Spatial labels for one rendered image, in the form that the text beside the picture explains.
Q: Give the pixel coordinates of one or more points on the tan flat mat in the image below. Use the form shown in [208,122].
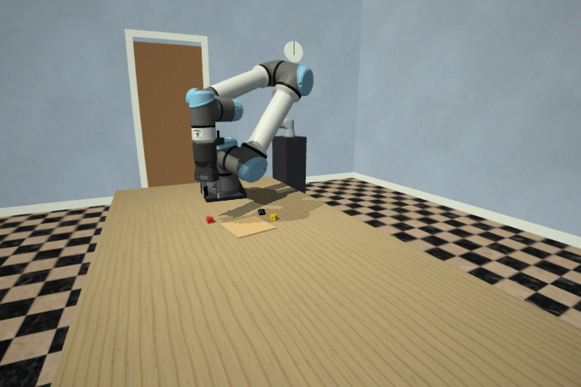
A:
[247,226]

